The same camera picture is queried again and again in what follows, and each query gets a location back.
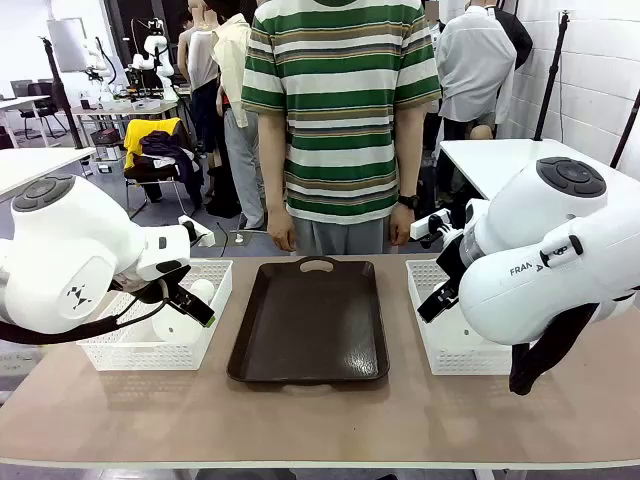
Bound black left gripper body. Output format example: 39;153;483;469
113;259;194;304

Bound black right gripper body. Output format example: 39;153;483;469
435;234;474;294

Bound person's right forearm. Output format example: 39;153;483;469
258;110;292;221

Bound person's left forearm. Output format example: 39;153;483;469
397;105;427;199

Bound person's left hand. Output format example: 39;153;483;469
388;205;417;247

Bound person's right hand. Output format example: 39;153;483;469
267;212;298;252

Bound white perforated basket with label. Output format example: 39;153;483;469
404;258;516;377

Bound white perforated plastic basket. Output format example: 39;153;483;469
75;258;235;372

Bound black metal chair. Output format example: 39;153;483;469
123;162;199;221

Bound dark brown plastic tray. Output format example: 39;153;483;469
226;256;391;386

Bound dark purple garment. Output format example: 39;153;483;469
139;130;204;209

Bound yellow garment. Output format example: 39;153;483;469
123;118;182;170

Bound cluttered background desk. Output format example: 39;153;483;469
69;97;181;146

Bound person in green striped shirt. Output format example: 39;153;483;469
241;0;444;255

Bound mannequin in white dress shirt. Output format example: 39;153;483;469
434;4;519;141

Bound black tripod stand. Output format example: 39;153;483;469
532;12;571;141
39;35;84;150

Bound black slanted pole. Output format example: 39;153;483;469
609;92;640;169

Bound black office chair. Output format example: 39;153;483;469
19;82;69;139

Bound black hanging garment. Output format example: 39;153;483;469
494;7;534;71

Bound mannequin in white tank top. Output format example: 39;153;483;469
177;0;221;156

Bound mannequin cream shirt grey trousers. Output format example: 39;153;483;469
212;0;266;231

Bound grey board screen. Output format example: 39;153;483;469
47;18;89;74

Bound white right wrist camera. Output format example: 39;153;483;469
409;209;454;250

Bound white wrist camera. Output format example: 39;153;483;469
409;209;454;250
178;214;217;248

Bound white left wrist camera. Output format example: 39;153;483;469
178;214;217;248

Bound black left arm cable sleeve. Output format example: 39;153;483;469
0;278;169;346

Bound black arm cable sleeve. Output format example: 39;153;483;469
0;278;169;346
508;299;601;396

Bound black right arm cable sleeve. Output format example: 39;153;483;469
508;299;601;396

